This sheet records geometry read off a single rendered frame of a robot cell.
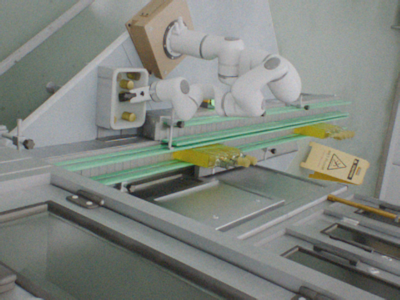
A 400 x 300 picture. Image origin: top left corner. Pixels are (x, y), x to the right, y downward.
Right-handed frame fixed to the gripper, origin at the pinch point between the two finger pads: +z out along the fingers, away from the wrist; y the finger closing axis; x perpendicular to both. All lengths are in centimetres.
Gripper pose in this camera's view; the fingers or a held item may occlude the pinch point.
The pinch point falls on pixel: (128, 96)
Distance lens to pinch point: 189.3
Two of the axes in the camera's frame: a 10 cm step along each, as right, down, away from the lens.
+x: -1.4, -9.9, -0.9
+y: 6.2, -1.6, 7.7
